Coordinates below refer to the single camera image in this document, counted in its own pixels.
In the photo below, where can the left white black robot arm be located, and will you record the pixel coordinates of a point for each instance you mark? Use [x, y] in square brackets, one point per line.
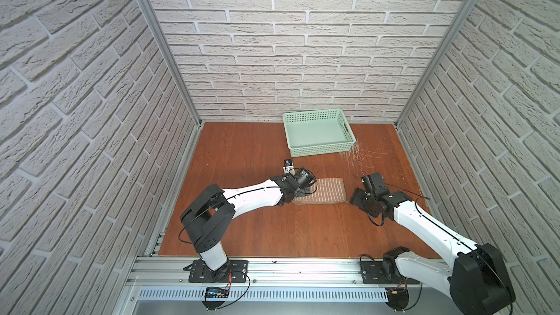
[208, 217]

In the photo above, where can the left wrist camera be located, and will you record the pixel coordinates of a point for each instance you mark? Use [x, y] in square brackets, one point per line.
[288, 166]

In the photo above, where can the aluminium front rail frame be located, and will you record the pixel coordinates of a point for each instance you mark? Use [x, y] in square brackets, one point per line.
[267, 279]

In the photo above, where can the left green controller board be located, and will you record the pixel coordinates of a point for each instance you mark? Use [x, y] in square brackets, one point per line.
[216, 293]

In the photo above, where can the mint green plastic basket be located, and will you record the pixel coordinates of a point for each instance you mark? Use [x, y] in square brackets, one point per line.
[318, 132]

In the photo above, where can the loose threads pile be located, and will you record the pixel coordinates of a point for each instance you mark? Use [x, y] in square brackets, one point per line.
[360, 159]

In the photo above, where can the right aluminium corner post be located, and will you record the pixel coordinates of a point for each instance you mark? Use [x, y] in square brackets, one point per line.
[449, 37]

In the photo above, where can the right round controller board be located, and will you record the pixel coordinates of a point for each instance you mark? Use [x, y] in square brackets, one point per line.
[397, 299]

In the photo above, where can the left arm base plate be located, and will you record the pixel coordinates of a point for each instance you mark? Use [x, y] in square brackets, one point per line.
[234, 271]

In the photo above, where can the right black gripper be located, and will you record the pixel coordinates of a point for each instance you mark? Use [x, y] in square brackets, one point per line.
[360, 198]

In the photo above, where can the aluminium corner post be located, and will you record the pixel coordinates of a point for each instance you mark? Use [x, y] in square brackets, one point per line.
[449, 37]
[160, 39]

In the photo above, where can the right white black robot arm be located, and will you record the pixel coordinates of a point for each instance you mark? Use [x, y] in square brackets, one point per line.
[473, 275]

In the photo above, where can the left aluminium corner post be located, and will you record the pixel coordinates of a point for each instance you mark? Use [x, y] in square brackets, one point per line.
[160, 39]

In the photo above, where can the striped beige dishcloth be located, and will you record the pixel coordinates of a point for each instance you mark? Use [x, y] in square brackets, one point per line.
[325, 192]

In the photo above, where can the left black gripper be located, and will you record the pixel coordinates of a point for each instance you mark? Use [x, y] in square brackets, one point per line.
[300, 177]

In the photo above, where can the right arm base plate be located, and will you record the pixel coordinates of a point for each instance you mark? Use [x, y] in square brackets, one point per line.
[380, 273]

